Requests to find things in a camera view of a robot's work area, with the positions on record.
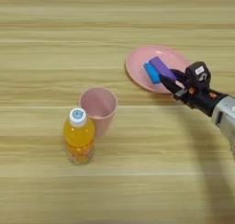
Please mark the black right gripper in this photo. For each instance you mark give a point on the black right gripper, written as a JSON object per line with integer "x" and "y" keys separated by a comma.
{"x": 202, "y": 96}

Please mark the purple rectangular block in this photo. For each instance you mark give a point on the purple rectangular block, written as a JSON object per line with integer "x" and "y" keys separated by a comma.
{"x": 162, "y": 68}

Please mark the blue rectangular block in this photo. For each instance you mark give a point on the blue rectangular block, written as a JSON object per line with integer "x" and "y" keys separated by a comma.
{"x": 152, "y": 74}

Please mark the pink round plastic plate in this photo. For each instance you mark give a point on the pink round plastic plate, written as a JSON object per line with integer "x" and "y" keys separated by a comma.
{"x": 139, "y": 71}

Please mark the pink plastic cup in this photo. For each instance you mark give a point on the pink plastic cup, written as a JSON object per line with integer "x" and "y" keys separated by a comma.
{"x": 99, "y": 109}

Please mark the small black box white label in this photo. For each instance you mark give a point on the small black box white label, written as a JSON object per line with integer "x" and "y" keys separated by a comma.
{"x": 198, "y": 71}

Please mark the orange juice bottle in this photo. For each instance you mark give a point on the orange juice bottle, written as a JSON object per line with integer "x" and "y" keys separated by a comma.
{"x": 79, "y": 136}

